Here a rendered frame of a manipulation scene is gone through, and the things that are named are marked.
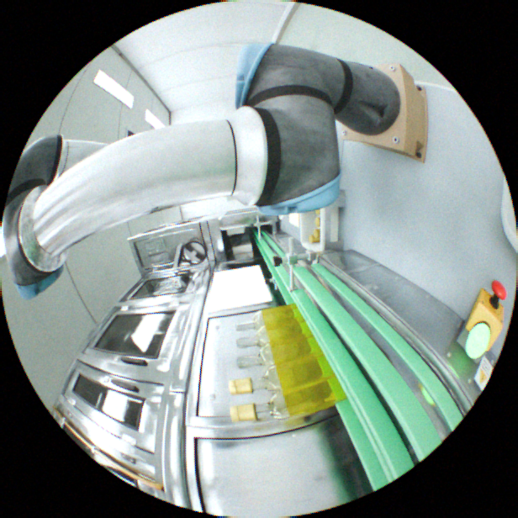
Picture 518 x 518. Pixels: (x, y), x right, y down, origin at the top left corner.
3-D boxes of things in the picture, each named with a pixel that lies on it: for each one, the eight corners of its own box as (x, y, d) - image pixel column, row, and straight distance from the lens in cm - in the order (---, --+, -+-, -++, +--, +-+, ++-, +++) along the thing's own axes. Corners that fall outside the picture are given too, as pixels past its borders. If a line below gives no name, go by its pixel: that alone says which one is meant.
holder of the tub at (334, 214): (319, 253, 71) (303, 256, 68) (318, 191, 66) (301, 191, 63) (341, 269, 58) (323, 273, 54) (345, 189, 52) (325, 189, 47)
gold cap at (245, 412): (256, 418, 31) (230, 420, 32) (258, 421, 34) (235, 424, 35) (253, 400, 32) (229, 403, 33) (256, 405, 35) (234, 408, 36)
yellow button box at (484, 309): (465, 320, 37) (455, 341, 31) (483, 282, 35) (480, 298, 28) (484, 340, 38) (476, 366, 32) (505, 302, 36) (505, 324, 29)
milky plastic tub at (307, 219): (318, 242, 69) (300, 245, 66) (317, 190, 66) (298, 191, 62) (341, 256, 56) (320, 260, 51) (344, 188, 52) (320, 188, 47)
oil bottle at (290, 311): (317, 309, 52) (253, 324, 48) (319, 295, 49) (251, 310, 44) (325, 320, 49) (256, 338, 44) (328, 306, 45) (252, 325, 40)
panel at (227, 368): (261, 267, 107) (214, 275, 109) (260, 263, 106) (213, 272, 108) (317, 411, 49) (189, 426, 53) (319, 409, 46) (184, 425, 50)
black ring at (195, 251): (209, 261, 132) (187, 265, 139) (203, 237, 127) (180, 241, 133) (208, 262, 128) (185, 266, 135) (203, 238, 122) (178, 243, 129)
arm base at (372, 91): (340, 81, 45) (299, 71, 40) (388, 61, 36) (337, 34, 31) (347, 138, 39) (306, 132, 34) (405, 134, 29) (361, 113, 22)
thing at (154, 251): (229, 240, 197) (166, 251, 223) (224, 211, 192) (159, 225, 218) (226, 260, 131) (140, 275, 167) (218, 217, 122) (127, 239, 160)
